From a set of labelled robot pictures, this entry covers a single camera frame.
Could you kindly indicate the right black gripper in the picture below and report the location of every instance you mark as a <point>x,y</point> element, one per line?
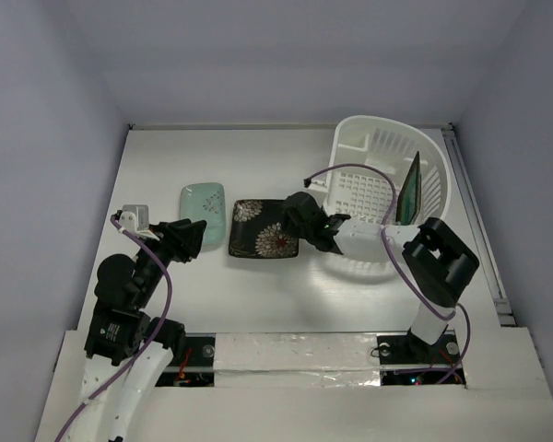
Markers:
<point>297,221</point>

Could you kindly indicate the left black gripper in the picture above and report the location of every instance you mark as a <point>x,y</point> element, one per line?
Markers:
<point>182,237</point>

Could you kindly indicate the black floral plate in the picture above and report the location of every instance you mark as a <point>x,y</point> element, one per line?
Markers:
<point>256,231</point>

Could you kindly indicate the light green speckled plate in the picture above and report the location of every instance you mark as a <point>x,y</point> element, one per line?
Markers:
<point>206,201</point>

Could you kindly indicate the black plain plate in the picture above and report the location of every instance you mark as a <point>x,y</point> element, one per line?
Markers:
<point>409,198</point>

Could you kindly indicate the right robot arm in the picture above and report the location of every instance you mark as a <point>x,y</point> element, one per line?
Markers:
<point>433,261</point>

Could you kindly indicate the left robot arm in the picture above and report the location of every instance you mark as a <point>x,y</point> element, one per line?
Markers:
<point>126,349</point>

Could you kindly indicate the white plastic dish rack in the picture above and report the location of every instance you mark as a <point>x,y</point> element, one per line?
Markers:
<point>376,155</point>

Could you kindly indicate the foil covered front board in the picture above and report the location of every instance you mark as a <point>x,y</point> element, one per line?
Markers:
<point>505,398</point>

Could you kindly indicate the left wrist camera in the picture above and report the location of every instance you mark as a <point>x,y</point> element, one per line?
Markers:
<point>137,216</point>

